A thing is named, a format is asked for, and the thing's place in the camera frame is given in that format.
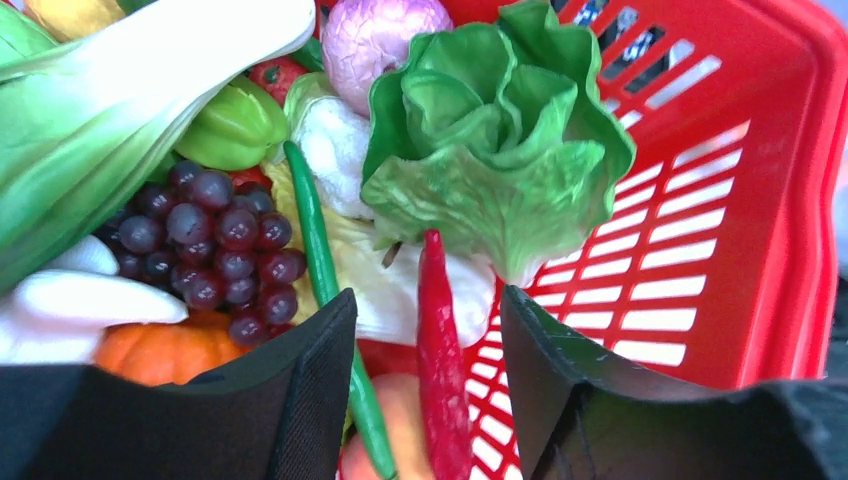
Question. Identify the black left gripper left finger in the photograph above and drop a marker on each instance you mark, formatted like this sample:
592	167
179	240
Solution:
274	413

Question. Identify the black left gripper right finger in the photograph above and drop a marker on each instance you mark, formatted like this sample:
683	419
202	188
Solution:
583	412

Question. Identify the red chili pepper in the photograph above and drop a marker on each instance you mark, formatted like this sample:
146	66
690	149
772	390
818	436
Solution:
441	370

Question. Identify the green lettuce head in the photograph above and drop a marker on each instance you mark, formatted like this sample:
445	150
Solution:
496	136

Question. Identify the peach fruit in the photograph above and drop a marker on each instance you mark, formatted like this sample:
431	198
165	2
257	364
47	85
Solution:
398	398

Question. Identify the orange mini pumpkin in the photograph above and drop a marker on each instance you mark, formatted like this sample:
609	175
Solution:
156	354

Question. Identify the green chili pepper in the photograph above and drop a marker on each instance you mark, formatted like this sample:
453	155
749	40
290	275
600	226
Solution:
365	411

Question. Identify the pale napa cabbage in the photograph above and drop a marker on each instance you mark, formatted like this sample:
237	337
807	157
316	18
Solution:
386	297

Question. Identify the purple grape bunch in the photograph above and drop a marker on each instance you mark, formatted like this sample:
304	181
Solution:
215	243

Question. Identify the red plastic basket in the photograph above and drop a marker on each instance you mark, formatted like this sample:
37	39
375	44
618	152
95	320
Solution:
718	264

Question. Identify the white garlic bulb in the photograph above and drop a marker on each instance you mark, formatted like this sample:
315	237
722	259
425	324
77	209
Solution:
59	314

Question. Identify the green white bok choy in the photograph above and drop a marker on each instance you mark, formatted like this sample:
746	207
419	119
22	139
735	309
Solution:
84	124

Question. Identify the pink purple onion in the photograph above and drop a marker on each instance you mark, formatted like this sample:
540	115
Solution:
362	39

